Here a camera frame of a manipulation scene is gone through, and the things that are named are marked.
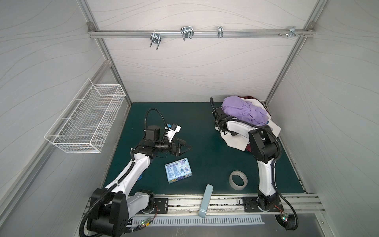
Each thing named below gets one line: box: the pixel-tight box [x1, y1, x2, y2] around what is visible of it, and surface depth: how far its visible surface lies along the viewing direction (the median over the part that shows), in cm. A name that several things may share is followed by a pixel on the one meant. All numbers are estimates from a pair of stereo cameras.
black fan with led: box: [274, 213, 297, 231], surface depth 73 cm
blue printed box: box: [164, 157, 192, 185], surface depth 82 cm
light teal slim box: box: [197, 183, 214, 219], surface depth 75 cm
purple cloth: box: [221, 95, 270, 125], surface depth 95 cm
